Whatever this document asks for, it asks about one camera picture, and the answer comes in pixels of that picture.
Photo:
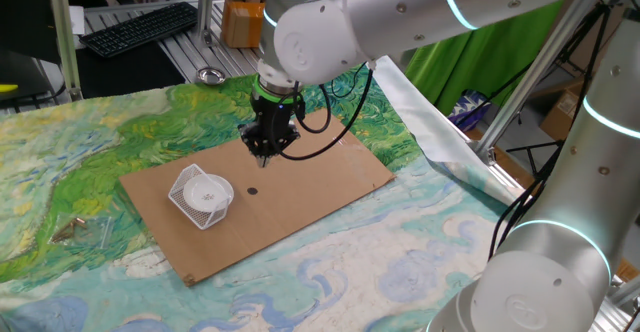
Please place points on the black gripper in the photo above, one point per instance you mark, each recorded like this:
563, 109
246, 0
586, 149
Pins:
275, 119

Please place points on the small white bowl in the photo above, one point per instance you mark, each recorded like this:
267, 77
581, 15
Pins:
205, 194

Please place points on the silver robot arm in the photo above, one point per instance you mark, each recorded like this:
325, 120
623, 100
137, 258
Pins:
400, 7

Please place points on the brown cardboard sheet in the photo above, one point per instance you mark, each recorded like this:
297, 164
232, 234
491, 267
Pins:
300, 197

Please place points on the small round metal dish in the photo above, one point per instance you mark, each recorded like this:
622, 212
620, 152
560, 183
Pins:
210, 76

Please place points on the orange cardboard box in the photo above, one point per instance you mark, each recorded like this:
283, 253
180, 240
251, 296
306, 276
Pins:
242, 22

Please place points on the black desk mat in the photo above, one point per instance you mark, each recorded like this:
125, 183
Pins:
125, 74

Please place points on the painted landscape tablecloth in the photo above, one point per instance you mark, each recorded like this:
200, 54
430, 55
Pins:
100, 137

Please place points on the black computer keyboard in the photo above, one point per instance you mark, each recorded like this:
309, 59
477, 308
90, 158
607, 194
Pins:
140, 28

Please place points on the blue white patterned bag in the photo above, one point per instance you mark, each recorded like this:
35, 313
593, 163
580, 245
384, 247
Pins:
467, 109

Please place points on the clear bag with brass screws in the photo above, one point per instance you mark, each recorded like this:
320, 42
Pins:
70, 229

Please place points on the green cloth backdrop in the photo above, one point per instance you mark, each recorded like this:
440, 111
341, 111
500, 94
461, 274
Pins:
475, 57

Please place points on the white paper sheet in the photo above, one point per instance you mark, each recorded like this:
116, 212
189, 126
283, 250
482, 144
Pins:
76, 22

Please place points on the black tripod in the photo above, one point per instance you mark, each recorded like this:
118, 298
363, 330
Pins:
532, 147

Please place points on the black monitor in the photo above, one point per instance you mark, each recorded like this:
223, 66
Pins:
25, 17

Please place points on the brown cardboard box with label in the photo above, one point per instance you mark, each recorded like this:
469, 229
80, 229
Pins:
560, 109

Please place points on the aluminium frame post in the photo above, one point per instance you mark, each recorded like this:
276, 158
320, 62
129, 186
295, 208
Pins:
205, 7
62, 32

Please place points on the diagonal aluminium frame strut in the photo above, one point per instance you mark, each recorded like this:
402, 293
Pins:
530, 82

